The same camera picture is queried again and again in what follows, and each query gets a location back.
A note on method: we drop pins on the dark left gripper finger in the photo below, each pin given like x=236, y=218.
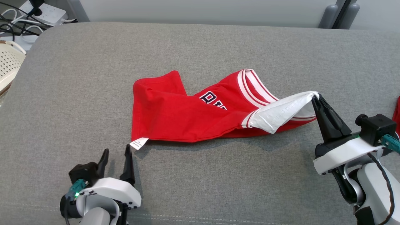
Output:
x=128, y=170
x=103, y=164

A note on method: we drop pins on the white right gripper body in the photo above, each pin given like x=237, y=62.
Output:
x=343, y=153

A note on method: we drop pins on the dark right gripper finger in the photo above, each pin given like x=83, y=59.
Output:
x=323, y=128
x=336, y=125

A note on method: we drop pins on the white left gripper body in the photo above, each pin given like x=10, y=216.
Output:
x=115, y=189

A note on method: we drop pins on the red shorts white stripe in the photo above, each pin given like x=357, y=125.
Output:
x=397, y=115

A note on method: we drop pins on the red basketball jersey white trim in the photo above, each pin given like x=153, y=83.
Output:
x=175, y=115

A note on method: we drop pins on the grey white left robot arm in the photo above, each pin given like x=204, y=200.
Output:
x=97, y=215

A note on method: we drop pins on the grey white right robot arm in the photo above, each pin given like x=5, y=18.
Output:
x=372, y=184

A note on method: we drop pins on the grey fabric sofa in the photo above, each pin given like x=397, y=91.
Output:
x=200, y=181

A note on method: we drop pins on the grey partition foot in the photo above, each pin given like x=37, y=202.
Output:
x=328, y=17
x=350, y=17
x=78, y=11

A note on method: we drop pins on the cream perforated laundry basket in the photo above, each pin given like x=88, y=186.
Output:
x=9, y=65

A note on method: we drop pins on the white power strip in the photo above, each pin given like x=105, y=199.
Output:
x=25, y=42
x=51, y=14

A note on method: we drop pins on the black plug adapter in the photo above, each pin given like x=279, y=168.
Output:
x=36, y=4

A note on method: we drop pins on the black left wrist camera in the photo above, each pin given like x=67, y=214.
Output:
x=84, y=172

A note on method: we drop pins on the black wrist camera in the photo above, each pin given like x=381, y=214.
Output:
x=376, y=128
x=84, y=172

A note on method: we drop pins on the teal left camera connector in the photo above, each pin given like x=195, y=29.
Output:
x=76, y=189

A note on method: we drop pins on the teal camera connector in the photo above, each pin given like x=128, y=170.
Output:
x=392, y=143
x=76, y=189

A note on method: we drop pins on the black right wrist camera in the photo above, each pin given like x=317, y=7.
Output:
x=376, y=128

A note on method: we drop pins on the teal right camera connector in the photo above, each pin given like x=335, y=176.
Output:
x=392, y=143

